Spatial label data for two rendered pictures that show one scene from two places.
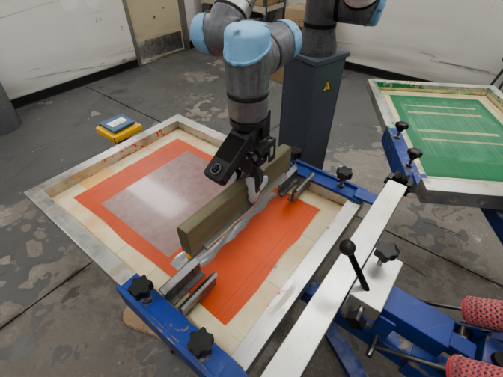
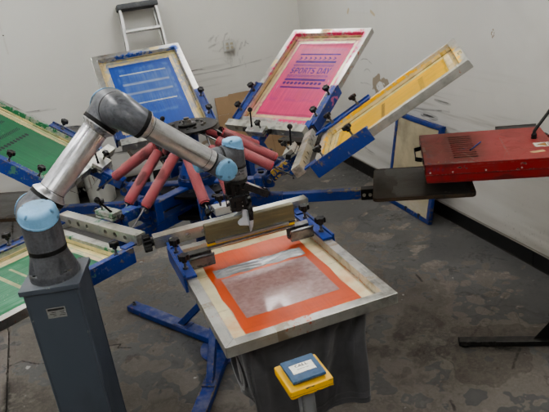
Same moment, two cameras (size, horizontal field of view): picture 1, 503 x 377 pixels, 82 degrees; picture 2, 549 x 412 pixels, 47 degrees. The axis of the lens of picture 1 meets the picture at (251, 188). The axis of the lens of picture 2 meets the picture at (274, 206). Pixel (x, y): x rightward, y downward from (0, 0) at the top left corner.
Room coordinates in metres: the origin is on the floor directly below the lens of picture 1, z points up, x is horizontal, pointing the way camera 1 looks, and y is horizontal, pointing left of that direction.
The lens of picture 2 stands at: (2.25, 1.34, 2.05)
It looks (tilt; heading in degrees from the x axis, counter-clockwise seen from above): 22 degrees down; 214
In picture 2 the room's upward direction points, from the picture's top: 8 degrees counter-clockwise
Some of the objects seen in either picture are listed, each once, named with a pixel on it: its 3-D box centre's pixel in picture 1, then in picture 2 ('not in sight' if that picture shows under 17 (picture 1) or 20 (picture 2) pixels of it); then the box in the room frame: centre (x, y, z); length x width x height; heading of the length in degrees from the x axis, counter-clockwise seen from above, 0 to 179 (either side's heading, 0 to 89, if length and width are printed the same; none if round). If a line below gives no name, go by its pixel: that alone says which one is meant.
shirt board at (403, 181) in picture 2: not in sight; (330, 193); (-0.30, -0.05, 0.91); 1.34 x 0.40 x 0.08; 112
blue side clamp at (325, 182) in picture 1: (314, 182); (182, 266); (0.67, -0.19, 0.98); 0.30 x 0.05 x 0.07; 52
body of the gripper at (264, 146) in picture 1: (250, 141); (238, 193); (0.50, 0.00, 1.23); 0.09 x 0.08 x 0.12; 142
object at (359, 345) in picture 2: not in sight; (310, 369); (0.77, 0.40, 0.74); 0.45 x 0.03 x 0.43; 142
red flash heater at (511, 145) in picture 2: not in sight; (488, 154); (-0.59, 0.65, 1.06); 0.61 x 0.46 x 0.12; 112
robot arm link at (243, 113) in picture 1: (246, 105); (237, 172); (0.50, 0.01, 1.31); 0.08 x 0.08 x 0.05
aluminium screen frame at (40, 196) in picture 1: (194, 199); (271, 272); (0.60, 0.17, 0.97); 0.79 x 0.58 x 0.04; 52
